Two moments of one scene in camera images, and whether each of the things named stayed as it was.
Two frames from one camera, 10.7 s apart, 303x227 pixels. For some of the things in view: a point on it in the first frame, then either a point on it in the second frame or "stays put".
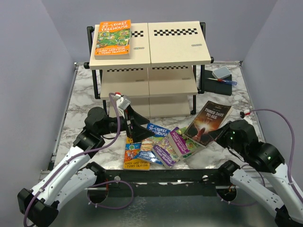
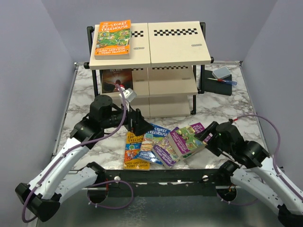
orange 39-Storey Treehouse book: x=113 y=41 stays put
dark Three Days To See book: x=211 y=117 to x=110 y=77
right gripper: x=218 y=135 to x=210 y=146
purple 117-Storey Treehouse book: x=183 y=145 stays put
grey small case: x=221 y=72 stays put
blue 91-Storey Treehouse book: x=146 y=153 stays put
